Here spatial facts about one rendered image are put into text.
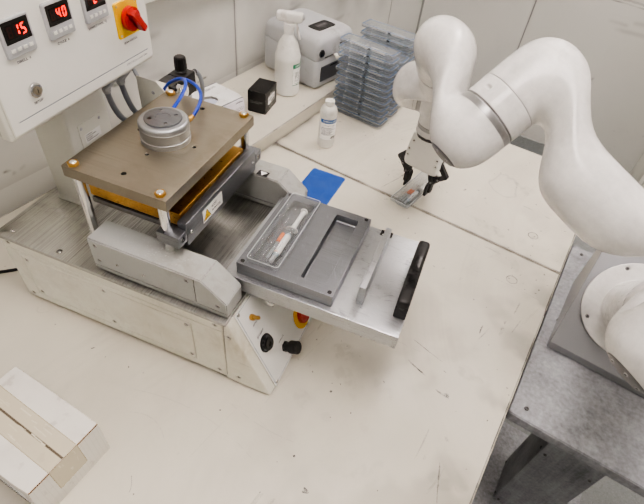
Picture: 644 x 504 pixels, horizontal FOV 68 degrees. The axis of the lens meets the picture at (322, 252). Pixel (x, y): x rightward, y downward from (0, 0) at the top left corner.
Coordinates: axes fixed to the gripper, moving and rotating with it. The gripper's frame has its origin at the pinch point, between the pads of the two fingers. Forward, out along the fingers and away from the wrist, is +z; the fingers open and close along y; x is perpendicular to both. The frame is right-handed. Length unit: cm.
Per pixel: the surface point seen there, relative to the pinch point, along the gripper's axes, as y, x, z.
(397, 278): -21, 50, -19
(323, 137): 31.7, 1.7, -0.3
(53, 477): 0, 103, -4
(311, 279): -11, 61, -20
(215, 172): 12, 59, -28
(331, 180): 19.8, 12.4, 3.3
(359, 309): -20, 60, -19
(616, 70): -15, -182, 18
